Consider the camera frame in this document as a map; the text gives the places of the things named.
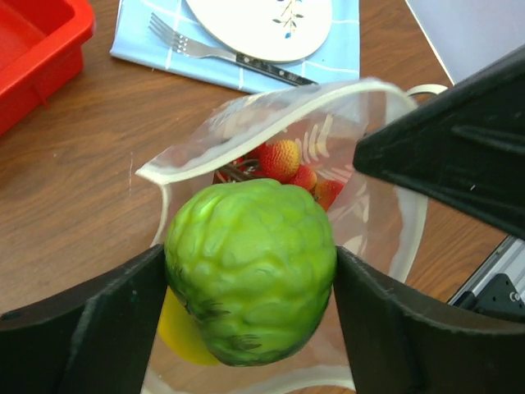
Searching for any cream and teal plate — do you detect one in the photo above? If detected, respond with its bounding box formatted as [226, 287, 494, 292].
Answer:
[187, 0, 332, 62]

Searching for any blue checked cloth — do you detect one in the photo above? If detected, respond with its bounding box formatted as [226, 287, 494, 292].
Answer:
[109, 0, 361, 94]

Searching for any clear polka dot zip bag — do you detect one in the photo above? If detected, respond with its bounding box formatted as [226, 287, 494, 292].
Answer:
[137, 79, 427, 393]

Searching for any green floral mug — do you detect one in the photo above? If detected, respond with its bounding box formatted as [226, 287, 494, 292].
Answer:
[406, 84, 448, 96]

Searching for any red plastic tray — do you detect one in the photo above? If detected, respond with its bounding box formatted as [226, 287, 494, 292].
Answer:
[1, 0, 95, 133]

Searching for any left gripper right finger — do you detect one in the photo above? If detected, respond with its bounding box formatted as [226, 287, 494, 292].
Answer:
[334, 247, 524, 393]

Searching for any red lychee bunch toy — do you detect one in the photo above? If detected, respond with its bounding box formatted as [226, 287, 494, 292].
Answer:
[213, 140, 345, 212]

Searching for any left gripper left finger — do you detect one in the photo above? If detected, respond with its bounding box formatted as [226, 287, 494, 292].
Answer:
[1, 245, 167, 394]

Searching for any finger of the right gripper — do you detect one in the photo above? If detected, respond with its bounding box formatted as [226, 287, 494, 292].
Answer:
[354, 48, 524, 239]

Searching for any yellow green toy mango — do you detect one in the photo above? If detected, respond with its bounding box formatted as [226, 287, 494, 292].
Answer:
[157, 288, 220, 366]

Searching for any green custard apple toy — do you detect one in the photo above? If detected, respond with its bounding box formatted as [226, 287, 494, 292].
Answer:
[164, 178, 336, 367]

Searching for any steel fork black handle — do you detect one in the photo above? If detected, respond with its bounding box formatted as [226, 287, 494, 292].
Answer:
[148, 12, 317, 86]

